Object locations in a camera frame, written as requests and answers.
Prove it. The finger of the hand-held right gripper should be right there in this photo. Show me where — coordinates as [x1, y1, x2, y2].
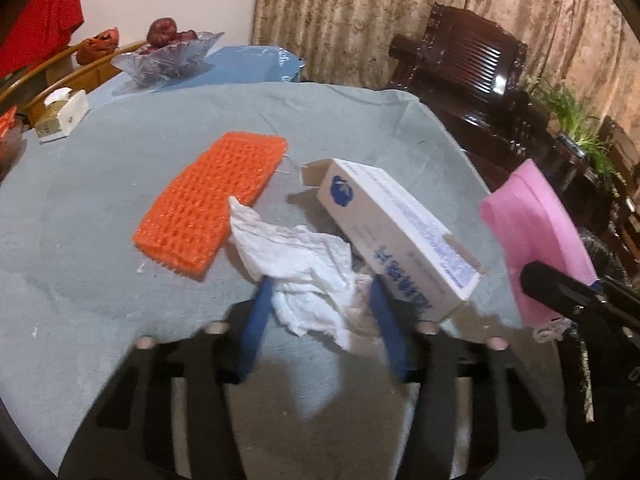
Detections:
[519, 259, 640, 331]

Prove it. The white tissue box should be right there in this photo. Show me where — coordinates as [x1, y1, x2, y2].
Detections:
[34, 87, 91, 141]

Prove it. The glass fruit bowl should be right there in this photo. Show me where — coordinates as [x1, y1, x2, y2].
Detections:
[110, 31, 226, 90]

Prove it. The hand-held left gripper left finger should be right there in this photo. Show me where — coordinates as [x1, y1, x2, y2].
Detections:
[57, 277, 276, 480]

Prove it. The curved wooden chair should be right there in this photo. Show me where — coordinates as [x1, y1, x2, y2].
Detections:
[0, 42, 86, 106]
[22, 42, 148, 116]

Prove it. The red apple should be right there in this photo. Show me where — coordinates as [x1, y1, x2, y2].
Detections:
[146, 17, 179, 50]

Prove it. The orange mesh pad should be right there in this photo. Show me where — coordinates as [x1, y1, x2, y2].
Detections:
[132, 131, 289, 282]

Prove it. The white cardboard box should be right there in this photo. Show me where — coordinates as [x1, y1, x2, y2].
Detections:
[300, 157, 488, 322]

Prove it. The blue tablecloth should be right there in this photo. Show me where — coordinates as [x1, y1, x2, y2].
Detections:
[85, 45, 307, 111]

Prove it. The black trash bag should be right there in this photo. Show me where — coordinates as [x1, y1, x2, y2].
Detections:
[575, 227, 640, 288]

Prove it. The red cloth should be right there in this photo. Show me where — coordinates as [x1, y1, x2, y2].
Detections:
[0, 0, 85, 78]

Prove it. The pink face mask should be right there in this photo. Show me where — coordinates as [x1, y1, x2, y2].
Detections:
[479, 158, 599, 343]

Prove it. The red plastic bag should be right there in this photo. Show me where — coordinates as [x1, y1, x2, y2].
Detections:
[75, 27, 121, 66]

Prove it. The red patterned packet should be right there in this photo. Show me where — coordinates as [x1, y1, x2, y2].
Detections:
[0, 106, 20, 161]

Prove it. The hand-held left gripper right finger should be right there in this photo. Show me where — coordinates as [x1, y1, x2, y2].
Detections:
[367, 275, 586, 480]

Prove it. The beige patterned curtain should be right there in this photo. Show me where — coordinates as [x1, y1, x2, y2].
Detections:
[250, 0, 640, 131]

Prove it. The white tissue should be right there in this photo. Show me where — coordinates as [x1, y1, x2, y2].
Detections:
[227, 196, 386, 356]

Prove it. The green potted plant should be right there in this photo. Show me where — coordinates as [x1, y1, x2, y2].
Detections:
[525, 77, 621, 181]

